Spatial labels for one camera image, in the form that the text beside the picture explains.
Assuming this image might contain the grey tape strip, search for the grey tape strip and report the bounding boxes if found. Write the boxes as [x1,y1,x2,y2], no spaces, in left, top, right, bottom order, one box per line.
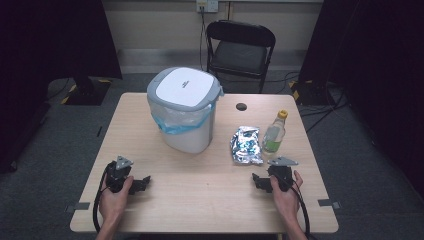
[317,198,342,211]
[64,201,91,214]

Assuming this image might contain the person's left hand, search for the person's left hand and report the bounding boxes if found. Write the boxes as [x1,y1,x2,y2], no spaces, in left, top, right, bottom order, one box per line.
[99,175,134,223]

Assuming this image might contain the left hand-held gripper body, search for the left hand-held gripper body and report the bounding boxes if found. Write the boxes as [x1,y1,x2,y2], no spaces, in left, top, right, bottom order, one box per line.
[105,155,134,194]

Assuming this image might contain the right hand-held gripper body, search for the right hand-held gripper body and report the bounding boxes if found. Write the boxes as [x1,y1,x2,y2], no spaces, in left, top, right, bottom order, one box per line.
[267,156,299,193]

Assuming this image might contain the black curtain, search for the black curtain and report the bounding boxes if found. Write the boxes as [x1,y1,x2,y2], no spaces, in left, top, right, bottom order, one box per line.
[0,0,123,175]
[298,0,424,198]

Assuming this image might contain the white wall power outlet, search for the white wall power outlet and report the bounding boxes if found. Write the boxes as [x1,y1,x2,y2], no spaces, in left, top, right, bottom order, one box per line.
[195,0,219,14]

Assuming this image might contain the white pedal bin grey lid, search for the white pedal bin grey lid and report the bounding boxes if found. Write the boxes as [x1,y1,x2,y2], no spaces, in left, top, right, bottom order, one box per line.
[146,66,225,155]

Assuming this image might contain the black folding chair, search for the black folding chair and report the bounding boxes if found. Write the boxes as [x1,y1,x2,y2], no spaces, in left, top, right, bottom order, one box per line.
[205,19,277,94]

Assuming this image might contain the black stand base striped tape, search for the black stand base striped tape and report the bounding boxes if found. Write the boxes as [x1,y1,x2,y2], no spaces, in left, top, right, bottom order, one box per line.
[288,79,334,107]
[60,76,113,107]

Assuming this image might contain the person's right hand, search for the person's right hand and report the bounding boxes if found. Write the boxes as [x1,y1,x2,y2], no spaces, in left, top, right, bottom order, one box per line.
[269,170,304,221]

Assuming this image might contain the translucent blue bin liner bag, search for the translucent blue bin liner bag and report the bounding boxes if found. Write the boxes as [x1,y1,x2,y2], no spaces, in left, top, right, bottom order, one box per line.
[149,99,214,136]

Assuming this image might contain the black floor cables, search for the black floor cables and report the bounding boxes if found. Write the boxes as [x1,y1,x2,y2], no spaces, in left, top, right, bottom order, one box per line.
[266,70,350,134]

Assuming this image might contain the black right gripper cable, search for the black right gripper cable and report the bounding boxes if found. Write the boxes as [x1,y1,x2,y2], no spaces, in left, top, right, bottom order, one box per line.
[289,184,312,240]

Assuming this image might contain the clear plastic bottle yellow cap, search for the clear plastic bottle yellow cap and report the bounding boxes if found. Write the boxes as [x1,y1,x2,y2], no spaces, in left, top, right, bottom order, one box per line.
[261,109,289,158]

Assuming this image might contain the black wall outlet cable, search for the black wall outlet cable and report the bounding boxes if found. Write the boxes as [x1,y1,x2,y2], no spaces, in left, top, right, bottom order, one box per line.
[198,9,208,73]

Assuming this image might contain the silver foil packet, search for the silver foil packet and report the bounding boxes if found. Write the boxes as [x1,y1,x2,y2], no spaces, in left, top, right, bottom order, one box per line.
[229,125,265,166]

